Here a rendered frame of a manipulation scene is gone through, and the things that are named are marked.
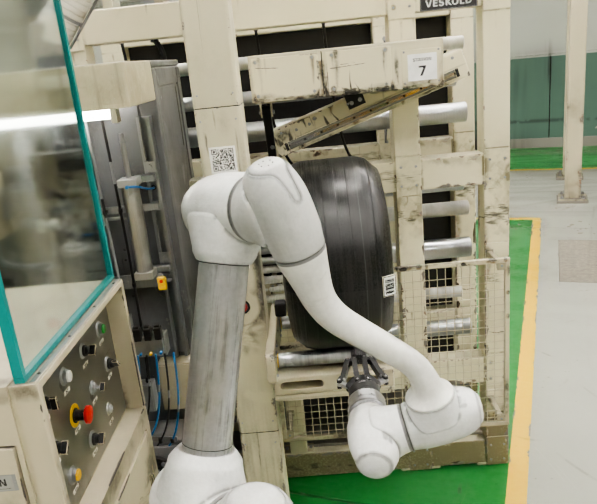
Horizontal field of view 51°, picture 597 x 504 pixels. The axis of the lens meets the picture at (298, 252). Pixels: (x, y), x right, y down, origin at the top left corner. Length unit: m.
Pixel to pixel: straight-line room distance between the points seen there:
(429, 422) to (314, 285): 0.39
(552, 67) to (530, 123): 0.89
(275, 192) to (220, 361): 0.36
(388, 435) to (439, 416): 0.11
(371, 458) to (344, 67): 1.20
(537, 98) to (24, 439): 10.15
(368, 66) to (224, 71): 0.49
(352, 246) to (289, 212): 0.59
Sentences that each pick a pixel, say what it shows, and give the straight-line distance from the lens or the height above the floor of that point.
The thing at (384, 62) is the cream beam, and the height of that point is 1.72.
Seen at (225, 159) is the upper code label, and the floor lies 1.51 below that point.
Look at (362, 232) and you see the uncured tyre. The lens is 1.66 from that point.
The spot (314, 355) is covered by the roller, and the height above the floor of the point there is 0.91.
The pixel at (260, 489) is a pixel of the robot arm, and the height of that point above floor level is 1.04.
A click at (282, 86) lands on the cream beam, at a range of 2.03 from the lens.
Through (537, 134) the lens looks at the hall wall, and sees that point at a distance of 10.96.
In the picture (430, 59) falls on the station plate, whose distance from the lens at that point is 2.07.
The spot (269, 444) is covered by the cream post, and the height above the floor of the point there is 0.57.
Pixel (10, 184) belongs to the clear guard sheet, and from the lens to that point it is 1.24.
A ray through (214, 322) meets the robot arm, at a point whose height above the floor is 1.30.
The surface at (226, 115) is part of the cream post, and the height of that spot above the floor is 1.63.
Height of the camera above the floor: 1.77
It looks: 17 degrees down
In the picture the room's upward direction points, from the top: 6 degrees counter-clockwise
